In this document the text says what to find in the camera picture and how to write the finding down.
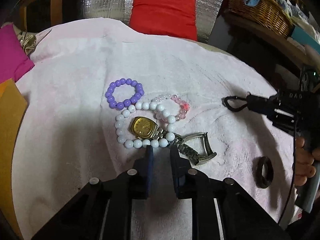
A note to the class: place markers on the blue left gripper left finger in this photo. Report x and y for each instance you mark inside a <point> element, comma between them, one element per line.
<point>142,179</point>

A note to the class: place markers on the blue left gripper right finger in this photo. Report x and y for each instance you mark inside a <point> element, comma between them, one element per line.
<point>188,182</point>

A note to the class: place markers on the gold face metal wristwatch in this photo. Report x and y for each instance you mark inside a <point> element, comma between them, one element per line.
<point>145,128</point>

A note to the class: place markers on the dark wooden ring bangle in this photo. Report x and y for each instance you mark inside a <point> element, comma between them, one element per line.
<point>264,172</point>

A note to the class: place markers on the person right hand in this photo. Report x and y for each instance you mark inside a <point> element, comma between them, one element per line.
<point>304,168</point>

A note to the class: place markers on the pale pink towel blanket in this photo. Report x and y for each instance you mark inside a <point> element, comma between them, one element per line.
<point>93,77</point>

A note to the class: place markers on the wicker basket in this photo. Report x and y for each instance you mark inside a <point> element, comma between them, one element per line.
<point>266,13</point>

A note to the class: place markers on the orange cardboard tray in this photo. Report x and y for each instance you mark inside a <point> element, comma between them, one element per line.
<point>13,106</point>

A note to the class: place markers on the red cushion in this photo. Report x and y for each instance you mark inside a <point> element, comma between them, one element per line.
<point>175,18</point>

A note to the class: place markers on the magenta cushion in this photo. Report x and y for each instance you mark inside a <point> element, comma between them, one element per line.
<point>14,61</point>

